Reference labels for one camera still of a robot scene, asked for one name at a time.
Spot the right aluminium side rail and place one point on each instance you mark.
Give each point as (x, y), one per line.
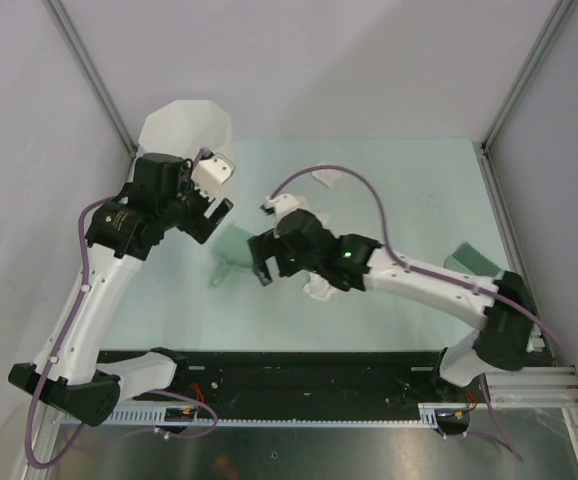
(557, 385)

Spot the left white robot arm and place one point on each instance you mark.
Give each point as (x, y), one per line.
(66, 374)

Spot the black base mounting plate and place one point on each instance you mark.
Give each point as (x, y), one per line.
(318, 383)

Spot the large bottom paper scrap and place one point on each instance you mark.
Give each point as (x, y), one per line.
(318, 288)

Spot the white faceted waste bin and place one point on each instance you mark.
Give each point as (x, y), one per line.
(183, 127)

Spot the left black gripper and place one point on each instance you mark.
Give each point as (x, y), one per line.
(200, 225)

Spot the crumpled paper scrap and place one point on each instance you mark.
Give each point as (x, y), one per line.
(323, 218)
(327, 177)

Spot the green plastic dustpan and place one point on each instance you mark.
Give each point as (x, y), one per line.
(232, 253)

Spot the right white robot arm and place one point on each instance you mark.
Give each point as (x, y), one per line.
(496, 309)

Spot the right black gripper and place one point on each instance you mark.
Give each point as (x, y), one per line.
(266, 245)

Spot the right aluminium frame post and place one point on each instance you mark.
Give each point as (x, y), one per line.
(544, 42)

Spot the top crumpled paper scrap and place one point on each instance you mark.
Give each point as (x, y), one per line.
(327, 177)

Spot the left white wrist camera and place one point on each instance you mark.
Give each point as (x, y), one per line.
(210, 172)

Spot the left aluminium frame post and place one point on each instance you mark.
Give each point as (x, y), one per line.
(72, 39)

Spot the green hand brush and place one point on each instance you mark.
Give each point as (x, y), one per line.
(468, 260)

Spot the aluminium frame post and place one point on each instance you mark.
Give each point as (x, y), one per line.
(72, 39)
(544, 42)

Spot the grey slotted cable duct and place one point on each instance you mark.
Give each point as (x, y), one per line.
(420, 416)

